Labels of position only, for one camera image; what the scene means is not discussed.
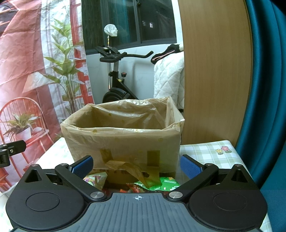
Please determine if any colourful candy packet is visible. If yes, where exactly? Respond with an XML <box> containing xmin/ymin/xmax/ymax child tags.
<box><xmin>83</xmin><ymin>172</ymin><xmax>108</xmax><ymax>190</ymax></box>

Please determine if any printed garden backdrop curtain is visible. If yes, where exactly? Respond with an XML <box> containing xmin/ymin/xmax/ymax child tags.
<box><xmin>1</xmin><ymin>1</ymin><xmax>93</xmax><ymax>192</ymax></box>

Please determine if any dark window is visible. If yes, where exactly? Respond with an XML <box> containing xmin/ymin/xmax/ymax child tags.
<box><xmin>82</xmin><ymin>0</ymin><xmax>177</xmax><ymax>55</ymax></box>

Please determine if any cardboard box with plastic liner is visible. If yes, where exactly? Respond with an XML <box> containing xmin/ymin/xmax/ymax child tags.
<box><xmin>61</xmin><ymin>97</ymin><xmax>185</xmax><ymax>186</ymax></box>

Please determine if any black garment on blanket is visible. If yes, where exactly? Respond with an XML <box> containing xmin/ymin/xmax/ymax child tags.
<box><xmin>151</xmin><ymin>43</ymin><xmax>184</xmax><ymax>64</ymax></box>

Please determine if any wooden headboard panel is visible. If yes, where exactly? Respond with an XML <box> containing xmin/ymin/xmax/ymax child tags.
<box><xmin>179</xmin><ymin>1</ymin><xmax>253</xmax><ymax>145</ymax></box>

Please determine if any orange chip bag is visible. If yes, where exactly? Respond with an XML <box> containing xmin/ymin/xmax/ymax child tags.
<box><xmin>119</xmin><ymin>182</ymin><xmax>147</xmax><ymax>193</ymax></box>

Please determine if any green snack bag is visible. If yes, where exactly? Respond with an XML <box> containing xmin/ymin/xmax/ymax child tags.
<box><xmin>134</xmin><ymin>177</ymin><xmax>180</xmax><ymax>191</ymax></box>

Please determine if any white quilted blanket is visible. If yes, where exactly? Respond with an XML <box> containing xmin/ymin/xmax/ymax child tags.
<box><xmin>153</xmin><ymin>51</ymin><xmax>185</xmax><ymax>110</ymax></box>

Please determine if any black exercise bike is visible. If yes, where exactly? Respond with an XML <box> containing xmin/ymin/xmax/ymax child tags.
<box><xmin>95</xmin><ymin>24</ymin><xmax>154</xmax><ymax>103</ymax></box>

